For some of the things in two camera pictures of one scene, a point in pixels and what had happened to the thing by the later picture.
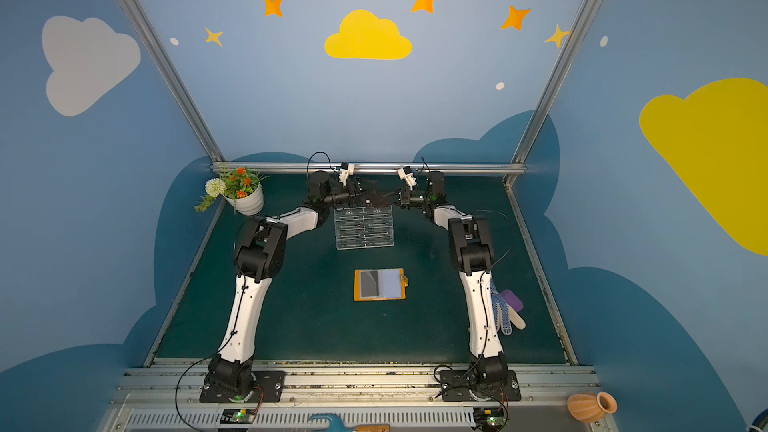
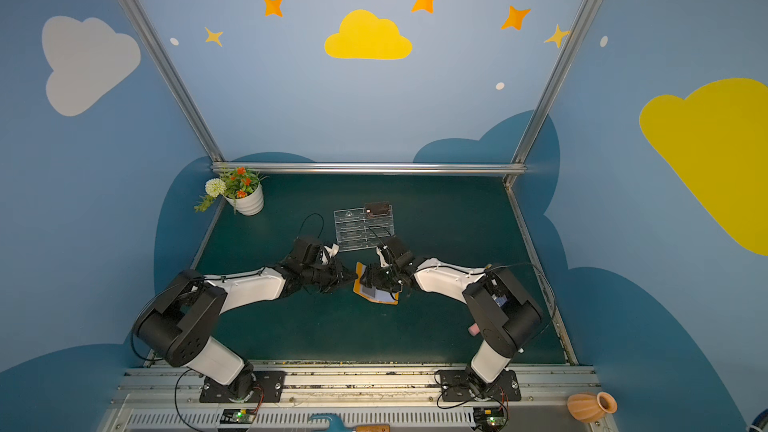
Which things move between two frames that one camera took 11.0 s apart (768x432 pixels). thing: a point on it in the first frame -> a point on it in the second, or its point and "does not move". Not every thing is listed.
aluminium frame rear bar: x=443 y=166 does not move
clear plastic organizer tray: x=364 y=227 does not move
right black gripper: x=402 y=197 -> x=384 y=275
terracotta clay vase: x=589 y=408 does not move
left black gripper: x=360 y=195 -> x=335 y=274
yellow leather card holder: x=379 y=284 does not move
